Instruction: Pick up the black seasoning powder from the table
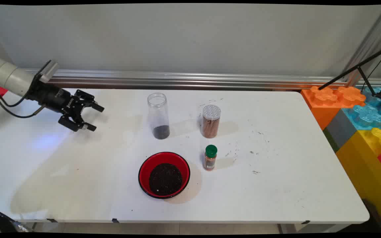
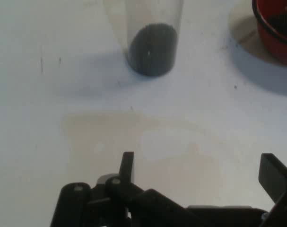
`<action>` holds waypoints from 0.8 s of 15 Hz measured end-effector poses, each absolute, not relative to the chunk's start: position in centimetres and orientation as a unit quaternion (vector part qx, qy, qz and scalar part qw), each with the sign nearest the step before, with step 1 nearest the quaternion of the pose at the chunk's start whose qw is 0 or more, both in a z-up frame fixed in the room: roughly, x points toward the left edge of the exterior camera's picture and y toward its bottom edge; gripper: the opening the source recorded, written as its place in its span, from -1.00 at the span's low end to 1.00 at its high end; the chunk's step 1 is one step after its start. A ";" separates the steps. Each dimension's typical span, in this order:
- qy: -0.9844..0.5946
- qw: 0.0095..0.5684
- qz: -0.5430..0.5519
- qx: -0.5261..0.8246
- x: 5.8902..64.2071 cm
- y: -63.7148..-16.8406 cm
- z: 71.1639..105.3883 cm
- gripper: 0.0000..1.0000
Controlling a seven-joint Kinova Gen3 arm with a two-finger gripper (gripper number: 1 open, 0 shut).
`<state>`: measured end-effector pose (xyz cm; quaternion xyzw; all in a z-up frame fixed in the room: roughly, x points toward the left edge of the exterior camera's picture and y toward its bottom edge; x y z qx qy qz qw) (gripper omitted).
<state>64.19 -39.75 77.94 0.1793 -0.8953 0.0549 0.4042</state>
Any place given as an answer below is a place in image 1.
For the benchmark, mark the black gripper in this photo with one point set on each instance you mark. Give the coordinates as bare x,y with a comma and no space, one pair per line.
55,98

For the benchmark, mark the clear plastic jar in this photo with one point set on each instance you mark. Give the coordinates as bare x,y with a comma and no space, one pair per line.
159,112

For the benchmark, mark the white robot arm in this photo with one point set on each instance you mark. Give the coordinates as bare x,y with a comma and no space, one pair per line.
8,76

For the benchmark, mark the red bowl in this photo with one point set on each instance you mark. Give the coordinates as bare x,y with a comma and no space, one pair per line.
145,172

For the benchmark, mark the black seeds heap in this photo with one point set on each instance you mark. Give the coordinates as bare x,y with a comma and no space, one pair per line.
165,180

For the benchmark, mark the brown-filled jar silver lid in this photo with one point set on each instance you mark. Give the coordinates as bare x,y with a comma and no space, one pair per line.
210,125

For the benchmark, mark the spice bottle green cap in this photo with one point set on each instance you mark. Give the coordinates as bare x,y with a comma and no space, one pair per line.
209,162

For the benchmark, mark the orange foam block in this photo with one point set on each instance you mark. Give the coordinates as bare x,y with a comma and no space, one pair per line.
322,109

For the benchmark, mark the grey foam block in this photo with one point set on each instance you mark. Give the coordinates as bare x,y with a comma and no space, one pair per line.
341,130

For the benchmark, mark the black tripod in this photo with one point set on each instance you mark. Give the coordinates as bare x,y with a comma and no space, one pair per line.
356,68

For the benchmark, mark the blue foam block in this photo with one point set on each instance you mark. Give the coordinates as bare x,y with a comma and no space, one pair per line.
365,117

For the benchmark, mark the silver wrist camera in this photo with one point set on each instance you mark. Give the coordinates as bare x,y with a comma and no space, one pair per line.
50,71

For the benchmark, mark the aluminium wall rail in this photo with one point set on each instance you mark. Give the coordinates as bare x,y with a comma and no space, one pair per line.
177,79

